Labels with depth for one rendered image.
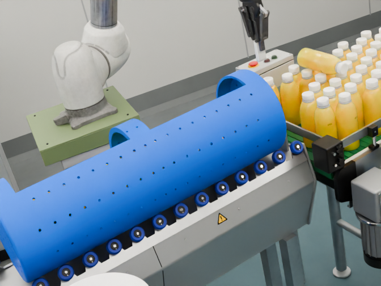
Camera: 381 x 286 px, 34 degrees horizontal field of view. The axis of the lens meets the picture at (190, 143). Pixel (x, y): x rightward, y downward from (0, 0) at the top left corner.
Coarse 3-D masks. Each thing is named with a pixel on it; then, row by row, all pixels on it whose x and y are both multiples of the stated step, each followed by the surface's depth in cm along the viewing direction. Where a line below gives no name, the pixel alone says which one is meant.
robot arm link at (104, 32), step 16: (96, 0) 225; (112, 0) 226; (96, 16) 228; (112, 16) 229; (96, 32) 230; (112, 32) 231; (96, 48) 231; (112, 48) 233; (128, 48) 243; (112, 64) 234
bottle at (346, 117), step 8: (344, 104) 199; (352, 104) 199; (336, 112) 201; (344, 112) 199; (352, 112) 199; (336, 120) 203; (344, 120) 200; (352, 120) 200; (344, 128) 201; (352, 128) 201; (344, 136) 203; (352, 144) 204
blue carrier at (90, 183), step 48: (240, 96) 186; (144, 144) 172; (192, 144) 176; (240, 144) 183; (0, 192) 160; (96, 192) 164; (144, 192) 170; (192, 192) 183; (48, 240) 159; (96, 240) 169
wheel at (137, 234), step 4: (132, 228) 178; (136, 228) 178; (140, 228) 179; (132, 232) 178; (136, 232) 178; (140, 232) 178; (144, 232) 179; (132, 236) 177; (136, 236) 178; (140, 236) 178; (144, 236) 178; (132, 240) 178; (136, 240) 177; (140, 240) 178
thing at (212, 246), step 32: (288, 160) 203; (256, 192) 196; (288, 192) 201; (192, 224) 187; (224, 224) 191; (256, 224) 200; (288, 224) 213; (160, 256) 182; (192, 256) 188; (224, 256) 200
